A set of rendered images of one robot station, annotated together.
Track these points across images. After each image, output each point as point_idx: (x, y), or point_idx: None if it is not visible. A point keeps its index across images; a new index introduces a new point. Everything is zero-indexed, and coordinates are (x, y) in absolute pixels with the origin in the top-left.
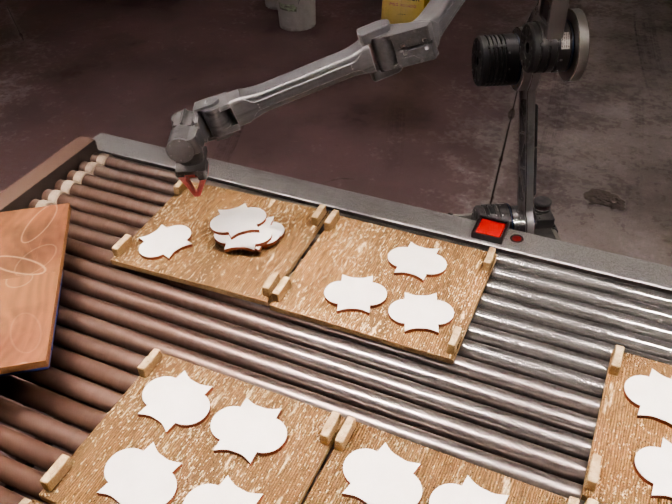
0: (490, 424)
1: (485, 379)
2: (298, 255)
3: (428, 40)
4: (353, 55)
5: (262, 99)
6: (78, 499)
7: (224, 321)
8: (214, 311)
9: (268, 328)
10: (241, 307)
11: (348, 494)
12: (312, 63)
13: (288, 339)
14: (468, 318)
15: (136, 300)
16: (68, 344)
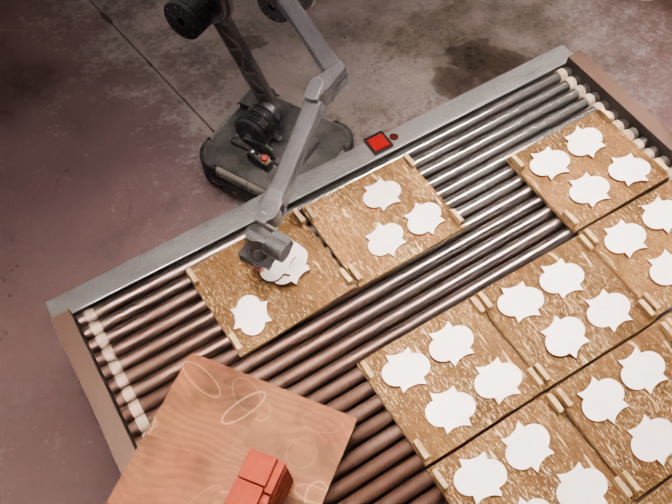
0: (510, 238)
1: (482, 221)
2: (326, 249)
3: (346, 73)
4: (316, 113)
5: (291, 182)
6: (443, 446)
7: (349, 317)
8: (335, 319)
9: (372, 298)
10: (338, 303)
11: (520, 320)
12: (293, 136)
13: (386, 293)
14: (443, 201)
15: (291, 358)
16: None
